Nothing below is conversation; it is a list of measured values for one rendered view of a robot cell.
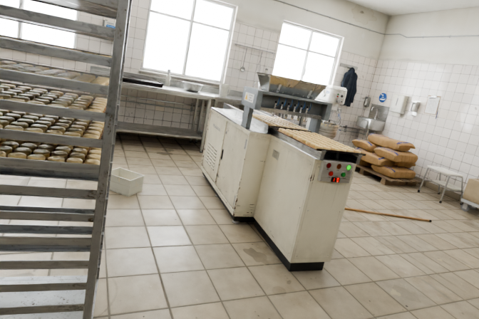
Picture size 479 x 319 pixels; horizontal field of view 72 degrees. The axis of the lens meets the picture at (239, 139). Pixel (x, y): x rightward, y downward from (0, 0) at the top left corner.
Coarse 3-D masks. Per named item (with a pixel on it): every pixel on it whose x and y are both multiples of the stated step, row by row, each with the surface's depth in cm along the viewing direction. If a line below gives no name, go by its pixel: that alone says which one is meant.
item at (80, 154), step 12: (0, 144) 120; (12, 144) 117; (24, 144) 119; (36, 144) 124; (48, 144) 125; (0, 156) 105; (12, 156) 106; (24, 156) 108; (36, 156) 110; (48, 156) 116; (60, 156) 114; (72, 156) 117; (84, 156) 120; (96, 156) 121
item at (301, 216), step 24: (288, 144) 246; (264, 168) 278; (288, 168) 242; (312, 168) 214; (264, 192) 273; (288, 192) 238; (312, 192) 217; (336, 192) 224; (264, 216) 268; (288, 216) 234; (312, 216) 222; (336, 216) 229; (288, 240) 231; (312, 240) 227; (288, 264) 233; (312, 264) 237
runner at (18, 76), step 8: (0, 72) 96; (8, 72) 97; (16, 72) 98; (16, 80) 98; (24, 80) 99; (32, 80) 99; (40, 80) 100; (48, 80) 101; (56, 80) 101; (64, 80) 102; (72, 80) 103; (72, 88) 103; (80, 88) 104; (88, 88) 104; (96, 88) 105; (104, 88) 106
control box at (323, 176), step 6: (324, 162) 211; (330, 162) 212; (336, 162) 214; (342, 162) 216; (348, 162) 220; (324, 168) 212; (330, 168) 213; (336, 168) 215; (342, 168) 217; (318, 174) 215; (324, 174) 213; (336, 174) 216; (348, 174) 220; (324, 180) 214; (330, 180) 216; (342, 180) 219; (348, 180) 221
